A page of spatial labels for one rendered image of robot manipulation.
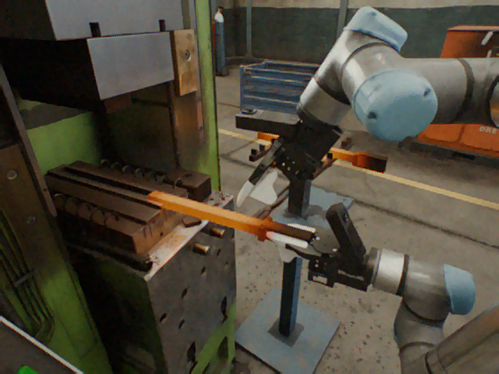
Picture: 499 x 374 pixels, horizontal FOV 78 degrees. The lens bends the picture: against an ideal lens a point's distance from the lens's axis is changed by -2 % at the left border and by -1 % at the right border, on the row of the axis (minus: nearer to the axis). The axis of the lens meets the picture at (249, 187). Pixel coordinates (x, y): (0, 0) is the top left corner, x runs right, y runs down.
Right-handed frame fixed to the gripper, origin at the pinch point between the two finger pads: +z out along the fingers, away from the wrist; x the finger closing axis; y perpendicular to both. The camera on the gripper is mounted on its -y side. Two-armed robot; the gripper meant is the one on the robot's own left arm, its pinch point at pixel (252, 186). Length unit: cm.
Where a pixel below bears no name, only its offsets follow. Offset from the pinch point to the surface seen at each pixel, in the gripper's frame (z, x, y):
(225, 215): 10.2, -0.8, -1.1
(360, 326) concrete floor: 82, 68, 78
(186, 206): 15.3, -1.3, -9.8
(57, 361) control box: 12.2, -38.6, -3.8
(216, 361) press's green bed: 92, 12, 27
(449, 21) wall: -43, 745, 54
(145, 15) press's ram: -15.1, 1.1, -34.3
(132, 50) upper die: -10.4, -3.6, -31.6
